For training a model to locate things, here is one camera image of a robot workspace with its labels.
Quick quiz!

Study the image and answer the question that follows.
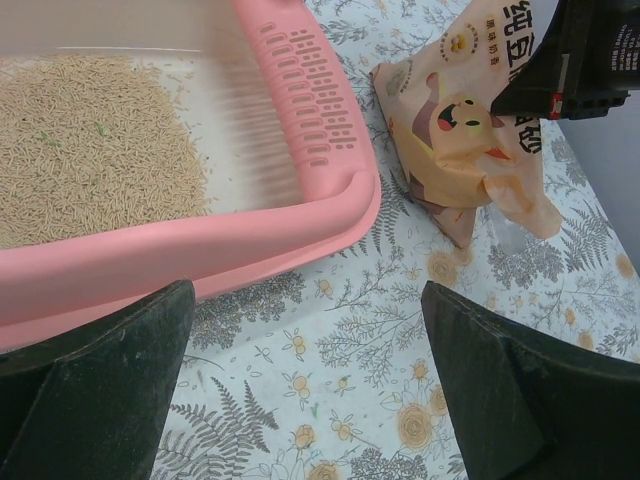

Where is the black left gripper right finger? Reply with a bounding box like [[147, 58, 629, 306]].
[[421, 282, 639, 479]]

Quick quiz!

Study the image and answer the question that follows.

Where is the pink cat litter box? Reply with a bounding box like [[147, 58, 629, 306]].
[[1, 1, 381, 350]]

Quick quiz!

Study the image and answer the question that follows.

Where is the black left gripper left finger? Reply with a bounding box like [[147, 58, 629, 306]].
[[1, 280, 195, 479]]

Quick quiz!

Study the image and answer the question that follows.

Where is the beige litter in box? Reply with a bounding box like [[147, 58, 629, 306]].
[[1, 54, 210, 249]]

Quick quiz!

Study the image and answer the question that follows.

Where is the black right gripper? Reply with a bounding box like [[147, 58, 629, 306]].
[[491, 1, 639, 120]]

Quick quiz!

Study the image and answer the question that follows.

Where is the orange cat litter bag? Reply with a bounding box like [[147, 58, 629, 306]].
[[371, 1, 563, 248]]

